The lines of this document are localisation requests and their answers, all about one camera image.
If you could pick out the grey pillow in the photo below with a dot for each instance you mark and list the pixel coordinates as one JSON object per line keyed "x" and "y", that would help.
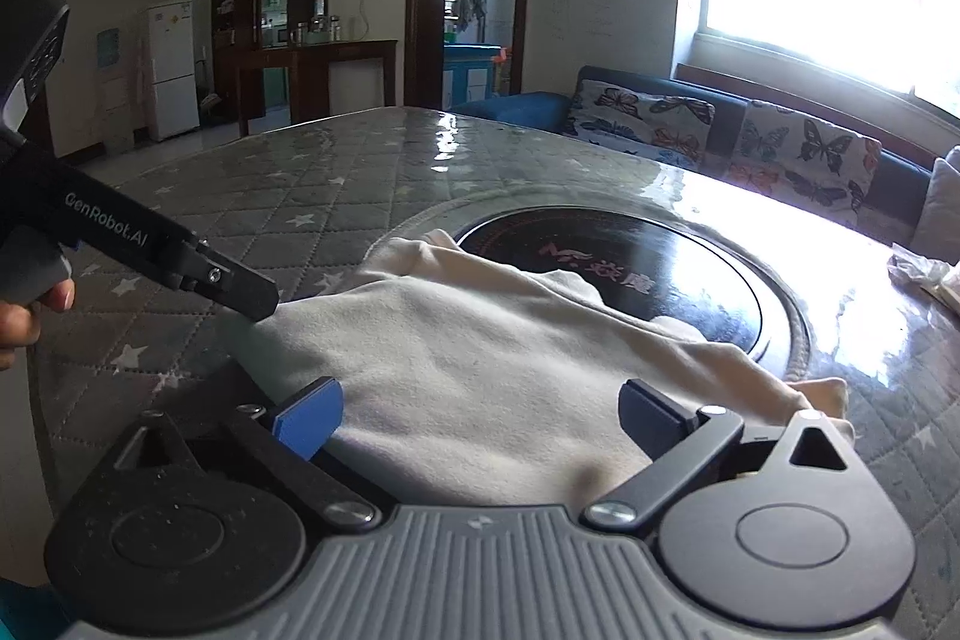
{"x": 941, "y": 205}

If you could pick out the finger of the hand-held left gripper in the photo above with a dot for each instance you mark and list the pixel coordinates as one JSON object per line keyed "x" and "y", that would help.
{"x": 240, "y": 287}

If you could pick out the crumpled white plastic bag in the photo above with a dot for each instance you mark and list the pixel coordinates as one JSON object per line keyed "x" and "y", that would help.
{"x": 926, "y": 272}

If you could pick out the hanging clothes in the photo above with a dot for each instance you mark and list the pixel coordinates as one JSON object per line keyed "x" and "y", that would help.
{"x": 471, "y": 3}

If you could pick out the blue sofa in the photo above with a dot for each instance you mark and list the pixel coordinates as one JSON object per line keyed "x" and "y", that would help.
{"x": 510, "y": 108}

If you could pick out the metal kettle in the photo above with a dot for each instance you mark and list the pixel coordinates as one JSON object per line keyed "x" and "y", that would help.
{"x": 295, "y": 33}

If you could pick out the blue cabinet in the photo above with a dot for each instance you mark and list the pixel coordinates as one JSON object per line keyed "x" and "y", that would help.
{"x": 472, "y": 74}

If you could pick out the round black induction cooker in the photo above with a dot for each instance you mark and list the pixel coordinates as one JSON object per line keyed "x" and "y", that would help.
{"x": 675, "y": 250}

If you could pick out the dark wooden side table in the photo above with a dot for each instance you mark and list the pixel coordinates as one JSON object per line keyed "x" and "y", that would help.
{"x": 315, "y": 59}

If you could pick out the white fridge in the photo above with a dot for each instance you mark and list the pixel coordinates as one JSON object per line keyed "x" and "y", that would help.
{"x": 172, "y": 70}

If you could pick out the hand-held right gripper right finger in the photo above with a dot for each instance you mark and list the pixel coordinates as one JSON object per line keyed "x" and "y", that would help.
{"x": 654, "y": 419}

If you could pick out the cream long-sleeved shirt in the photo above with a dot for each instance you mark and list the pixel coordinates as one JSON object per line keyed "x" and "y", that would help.
{"x": 465, "y": 347}

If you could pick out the glass jar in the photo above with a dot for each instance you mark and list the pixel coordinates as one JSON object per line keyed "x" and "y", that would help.
{"x": 334, "y": 28}
{"x": 317, "y": 30}

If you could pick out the grey quilted star table cover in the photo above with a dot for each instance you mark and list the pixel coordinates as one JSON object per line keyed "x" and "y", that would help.
{"x": 300, "y": 175}

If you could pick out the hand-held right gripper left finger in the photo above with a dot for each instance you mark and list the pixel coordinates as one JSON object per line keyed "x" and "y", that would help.
{"x": 307, "y": 419}

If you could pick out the butterfly print cushion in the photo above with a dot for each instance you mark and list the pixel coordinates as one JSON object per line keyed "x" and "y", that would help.
{"x": 637, "y": 119}
{"x": 806, "y": 160}

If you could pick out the person's left hand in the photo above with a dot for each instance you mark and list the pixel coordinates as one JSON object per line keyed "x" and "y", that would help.
{"x": 19, "y": 329}

